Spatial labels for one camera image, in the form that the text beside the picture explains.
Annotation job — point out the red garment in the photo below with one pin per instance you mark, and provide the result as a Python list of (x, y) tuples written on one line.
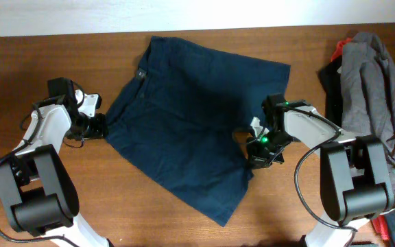
[(339, 48)]

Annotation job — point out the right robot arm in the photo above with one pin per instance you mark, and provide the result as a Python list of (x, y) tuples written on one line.
[(355, 184)]

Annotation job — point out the navy blue shorts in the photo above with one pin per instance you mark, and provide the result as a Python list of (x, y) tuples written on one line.
[(174, 120)]

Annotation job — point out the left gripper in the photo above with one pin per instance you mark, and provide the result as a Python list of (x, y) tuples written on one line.
[(99, 132)]

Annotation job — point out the grey garment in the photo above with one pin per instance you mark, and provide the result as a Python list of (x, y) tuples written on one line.
[(367, 81)]

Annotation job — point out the black garment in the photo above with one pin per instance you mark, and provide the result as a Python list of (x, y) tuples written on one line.
[(330, 80)]

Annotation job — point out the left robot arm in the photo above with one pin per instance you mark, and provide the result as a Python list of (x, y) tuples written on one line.
[(36, 191)]

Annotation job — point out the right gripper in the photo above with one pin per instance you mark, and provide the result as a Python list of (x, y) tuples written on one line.
[(257, 159)]

